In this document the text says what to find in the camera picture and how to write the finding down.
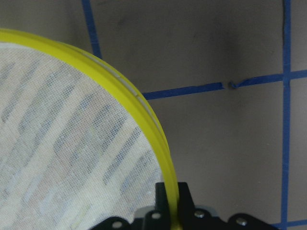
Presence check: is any yellow steamer basket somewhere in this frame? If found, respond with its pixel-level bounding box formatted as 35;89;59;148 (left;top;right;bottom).
0;29;181;230

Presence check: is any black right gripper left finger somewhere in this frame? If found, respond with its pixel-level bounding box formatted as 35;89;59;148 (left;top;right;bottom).
92;183;171;230

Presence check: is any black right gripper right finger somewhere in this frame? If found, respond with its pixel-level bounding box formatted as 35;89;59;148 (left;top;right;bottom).
178;182;277;230

